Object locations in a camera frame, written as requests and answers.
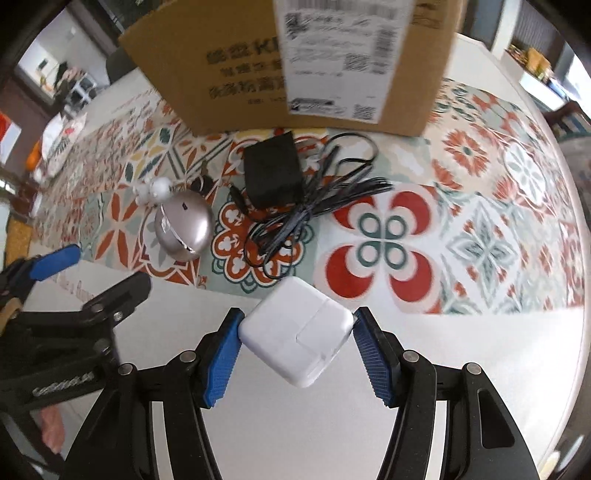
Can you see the white figurine keychain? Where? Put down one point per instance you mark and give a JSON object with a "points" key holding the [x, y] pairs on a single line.
{"points": [[152, 192]]}

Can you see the wooden chair with striped cloth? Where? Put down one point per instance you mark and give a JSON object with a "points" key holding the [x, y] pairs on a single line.
{"points": [[568, 122]]}

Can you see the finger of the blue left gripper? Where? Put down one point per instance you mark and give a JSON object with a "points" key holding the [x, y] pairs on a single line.
{"points": [[46, 266]]}

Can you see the white tv cabinet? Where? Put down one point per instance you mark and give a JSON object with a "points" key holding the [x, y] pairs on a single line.
{"points": [[547, 85]]}

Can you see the oranges in basket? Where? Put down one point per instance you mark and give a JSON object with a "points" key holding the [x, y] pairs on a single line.
{"points": [[34, 164]]}

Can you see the brown cardboard box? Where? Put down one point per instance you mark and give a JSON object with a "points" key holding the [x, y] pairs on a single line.
{"points": [[239, 65]]}

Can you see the patterned tablecloth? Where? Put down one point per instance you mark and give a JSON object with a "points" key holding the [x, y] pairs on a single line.
{"points": [[467, 241]]}

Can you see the white patterned snack bag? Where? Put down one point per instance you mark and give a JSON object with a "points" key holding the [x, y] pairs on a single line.
{"points": [[57, 141]]}

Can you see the yellow woven tissue box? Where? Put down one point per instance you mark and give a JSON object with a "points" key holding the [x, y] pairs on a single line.
{"points": [[18, 240]]}

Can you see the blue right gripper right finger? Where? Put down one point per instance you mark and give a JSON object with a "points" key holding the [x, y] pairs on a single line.
{"points": [[378, 355]]}

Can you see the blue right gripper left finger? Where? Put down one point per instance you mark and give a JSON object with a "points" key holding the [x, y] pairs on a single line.
{"points": [[217, 354]]}

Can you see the black power adapter with cable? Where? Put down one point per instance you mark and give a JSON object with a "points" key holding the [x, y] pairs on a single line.
{"points": [[280, 200]]}

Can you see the white square charger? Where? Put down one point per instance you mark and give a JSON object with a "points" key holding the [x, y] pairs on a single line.
{"points": [[297, 331]]}

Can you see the left black dining chair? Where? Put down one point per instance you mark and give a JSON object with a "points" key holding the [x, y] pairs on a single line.
{"points": [[118, 64]]}

